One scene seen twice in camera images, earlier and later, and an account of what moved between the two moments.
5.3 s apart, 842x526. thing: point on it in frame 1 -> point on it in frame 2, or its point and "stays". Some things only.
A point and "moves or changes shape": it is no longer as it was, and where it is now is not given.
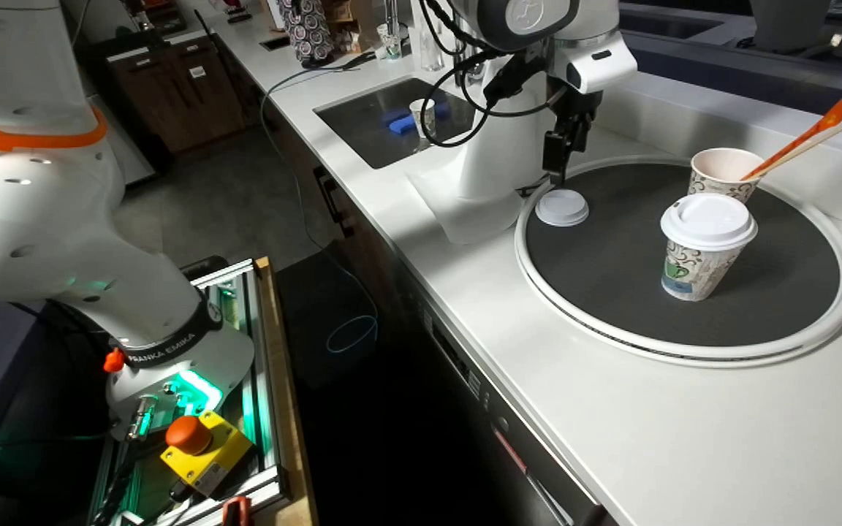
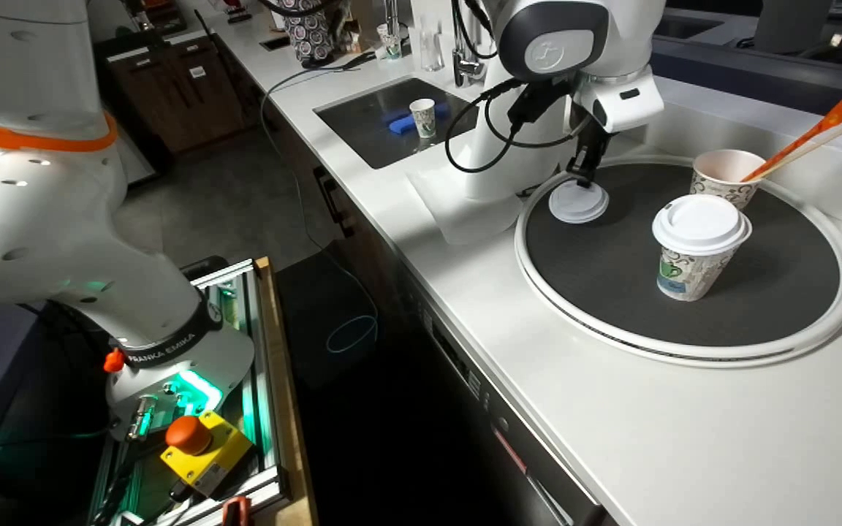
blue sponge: [401, 124] stays
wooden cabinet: [180, 83] stays
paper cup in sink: [423, 108] stays
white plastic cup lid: [563, 209] moves or changes shape
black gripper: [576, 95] -> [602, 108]
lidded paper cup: [702, 235] stays
